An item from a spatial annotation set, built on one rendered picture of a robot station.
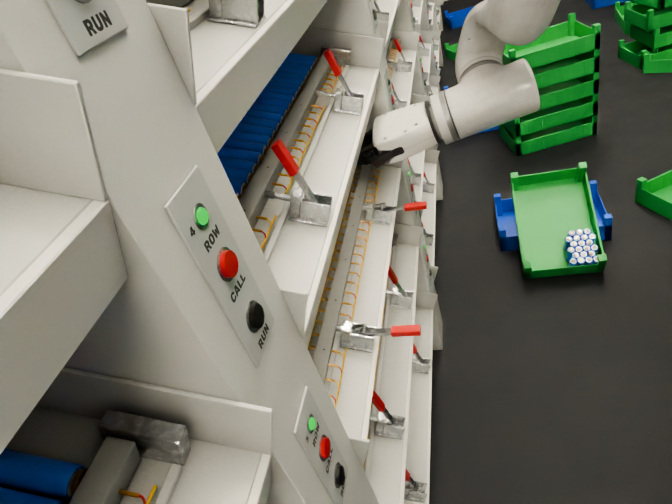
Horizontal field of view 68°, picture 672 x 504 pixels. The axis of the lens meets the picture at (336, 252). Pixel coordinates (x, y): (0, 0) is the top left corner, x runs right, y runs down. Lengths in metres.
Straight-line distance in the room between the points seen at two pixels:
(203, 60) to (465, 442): 0.98
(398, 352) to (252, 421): 0.58
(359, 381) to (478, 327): 0.80
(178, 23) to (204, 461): 0.25
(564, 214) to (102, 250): 1.43
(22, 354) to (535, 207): 1.47
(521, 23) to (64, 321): 0.64
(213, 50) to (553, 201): 1.32
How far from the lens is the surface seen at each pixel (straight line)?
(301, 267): 0.45
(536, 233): 1.54
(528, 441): 1.17
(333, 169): 0.59
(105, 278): 0.24
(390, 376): 0.84
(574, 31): 2.17
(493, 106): 0.83
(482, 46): 0.89
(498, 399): 1.23
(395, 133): 0.84
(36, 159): 0.23
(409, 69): 1.45
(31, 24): 0.22
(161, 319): 0.27
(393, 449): 0.77
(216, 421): 0.33
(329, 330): 0.61
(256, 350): 0.32
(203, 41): 0.40
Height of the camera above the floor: 1.01
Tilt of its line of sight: 35 degrees down
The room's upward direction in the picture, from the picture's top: 19 degrees counter-clockwise
